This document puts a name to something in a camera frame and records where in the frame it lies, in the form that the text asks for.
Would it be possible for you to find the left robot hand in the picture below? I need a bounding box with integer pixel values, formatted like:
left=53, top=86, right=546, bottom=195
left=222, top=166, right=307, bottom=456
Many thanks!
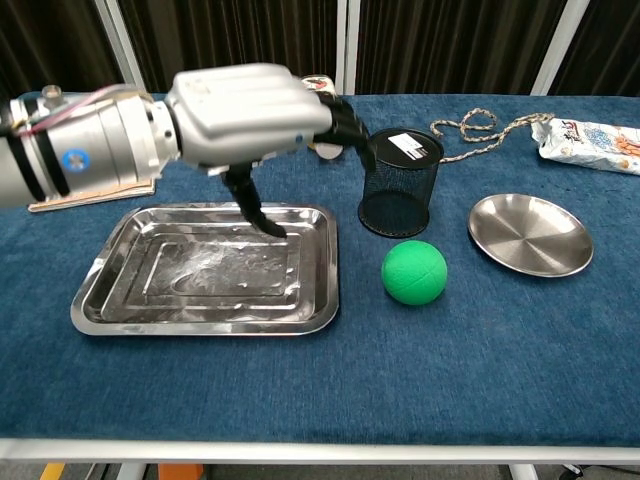
left=163, top=63, right=374, bottom=239

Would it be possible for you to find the black mesh cup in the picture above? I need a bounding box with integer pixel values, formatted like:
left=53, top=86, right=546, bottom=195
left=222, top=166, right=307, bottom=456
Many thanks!
left=357, top=128, right=446, bottom=239

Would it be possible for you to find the green ball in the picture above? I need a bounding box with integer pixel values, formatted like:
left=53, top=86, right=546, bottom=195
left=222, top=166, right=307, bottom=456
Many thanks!
left=381, top=240, right=448, bottom=306

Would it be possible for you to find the dark pleated curtain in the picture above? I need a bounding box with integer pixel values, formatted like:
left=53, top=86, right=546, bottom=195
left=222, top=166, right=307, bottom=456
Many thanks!
left=118, top=0, right=341, bottom=95
left=549, top=0, right=640, bottom=99
left=356, top=0, right=569, bottom=96
left=0, top=0, right=126, bottom=109

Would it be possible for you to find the tea bottle white cap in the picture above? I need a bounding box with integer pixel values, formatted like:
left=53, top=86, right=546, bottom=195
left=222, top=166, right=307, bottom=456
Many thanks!
left=301, top=74, right=347, bottom=162

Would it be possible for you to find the kraft spiral notebook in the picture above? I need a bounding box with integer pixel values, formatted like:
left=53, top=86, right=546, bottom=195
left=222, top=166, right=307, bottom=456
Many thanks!
left=27, top=177, right=156, bottom=214

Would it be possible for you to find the rectangular steel tray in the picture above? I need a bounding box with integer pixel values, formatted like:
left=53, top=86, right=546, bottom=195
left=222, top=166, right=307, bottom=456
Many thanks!
left=69, top=202, right=341, bottom=337

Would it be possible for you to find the blue table cloth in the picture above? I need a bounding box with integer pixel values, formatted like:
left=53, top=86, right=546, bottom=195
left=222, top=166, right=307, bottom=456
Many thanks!
left=0, top=91, right=640, bottom=449

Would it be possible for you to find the round steel plate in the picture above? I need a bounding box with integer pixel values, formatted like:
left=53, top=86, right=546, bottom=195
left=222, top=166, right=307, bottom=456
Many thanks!
left=467, top=193, right=595, bottom=279

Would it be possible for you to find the white snack bag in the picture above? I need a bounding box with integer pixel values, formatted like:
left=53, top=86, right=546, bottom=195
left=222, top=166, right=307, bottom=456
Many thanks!
left=530, top=118, right=640, bottom=176

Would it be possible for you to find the orange plastic object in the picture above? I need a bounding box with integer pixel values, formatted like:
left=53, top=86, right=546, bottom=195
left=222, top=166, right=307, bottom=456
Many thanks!
left=157, top=464, right=206, bottom=480

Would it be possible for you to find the white partition post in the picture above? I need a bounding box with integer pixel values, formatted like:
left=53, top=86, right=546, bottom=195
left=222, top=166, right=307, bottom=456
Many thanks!
left=529, top=0, right=592, bottom=97
left=93, top=0, right=149, bottom=94
left=335, top=0, right=359, bottom=96

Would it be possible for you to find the braided beige rope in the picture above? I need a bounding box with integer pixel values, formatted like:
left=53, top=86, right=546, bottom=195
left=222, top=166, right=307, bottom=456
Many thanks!
left=430, top=108, right=556, bottom=165

